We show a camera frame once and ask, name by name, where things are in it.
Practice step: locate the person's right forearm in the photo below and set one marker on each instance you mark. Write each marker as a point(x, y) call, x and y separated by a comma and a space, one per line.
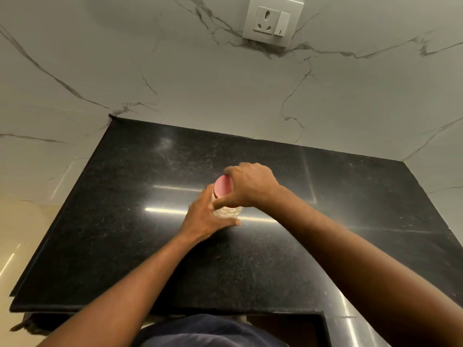
point(365, 271)

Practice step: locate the person's left hand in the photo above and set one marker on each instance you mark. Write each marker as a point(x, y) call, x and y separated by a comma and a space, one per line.
point(200, 218)

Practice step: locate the person's left thumb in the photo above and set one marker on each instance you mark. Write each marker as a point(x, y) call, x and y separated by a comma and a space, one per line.
point(227, 223)

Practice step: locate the pink jar lid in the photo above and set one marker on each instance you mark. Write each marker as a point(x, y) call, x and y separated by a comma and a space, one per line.
point(222, 186)

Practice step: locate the person's right thumb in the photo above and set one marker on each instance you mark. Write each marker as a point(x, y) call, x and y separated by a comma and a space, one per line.
point(223, 200)

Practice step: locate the person's left forearm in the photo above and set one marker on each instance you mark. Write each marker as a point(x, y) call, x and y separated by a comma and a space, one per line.
point(119, 296)

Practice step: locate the white wall socket with switch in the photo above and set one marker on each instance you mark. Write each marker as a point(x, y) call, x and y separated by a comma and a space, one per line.
point(274, 20)

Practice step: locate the person's dark blue shirt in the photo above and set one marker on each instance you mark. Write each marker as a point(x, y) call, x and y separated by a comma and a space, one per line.
point(209, 332)

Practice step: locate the clear patterned jar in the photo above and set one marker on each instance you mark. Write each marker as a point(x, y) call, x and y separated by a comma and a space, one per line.
point(225, 211)

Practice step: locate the person's right hand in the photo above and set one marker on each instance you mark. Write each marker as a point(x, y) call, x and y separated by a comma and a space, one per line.
point(253, 184)

